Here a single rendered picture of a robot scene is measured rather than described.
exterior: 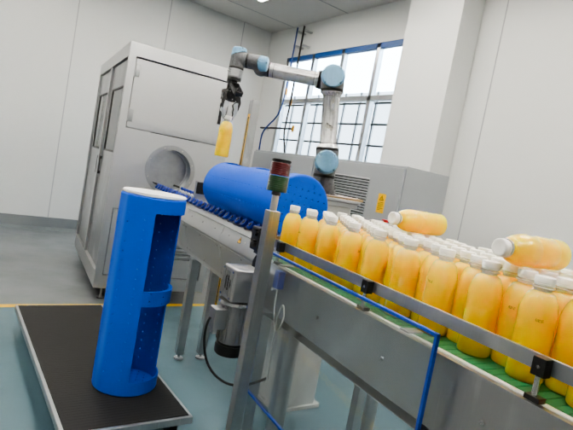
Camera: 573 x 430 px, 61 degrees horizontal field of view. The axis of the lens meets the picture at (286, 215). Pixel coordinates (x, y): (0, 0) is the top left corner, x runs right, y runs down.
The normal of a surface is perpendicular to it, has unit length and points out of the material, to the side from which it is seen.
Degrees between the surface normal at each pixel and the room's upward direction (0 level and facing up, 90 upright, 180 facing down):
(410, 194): 90
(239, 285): 90
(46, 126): 90
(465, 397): 90
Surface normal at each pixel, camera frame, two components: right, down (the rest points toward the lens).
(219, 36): 0.56, 0.17
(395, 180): -0.80, -0.11
